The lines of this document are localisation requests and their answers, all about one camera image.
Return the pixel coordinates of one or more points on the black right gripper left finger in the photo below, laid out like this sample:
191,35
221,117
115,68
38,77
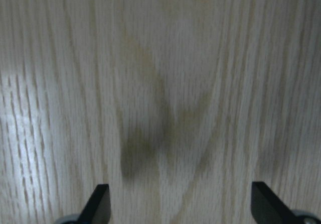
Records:
98,207

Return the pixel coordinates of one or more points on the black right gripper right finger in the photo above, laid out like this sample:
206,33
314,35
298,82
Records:
267,207

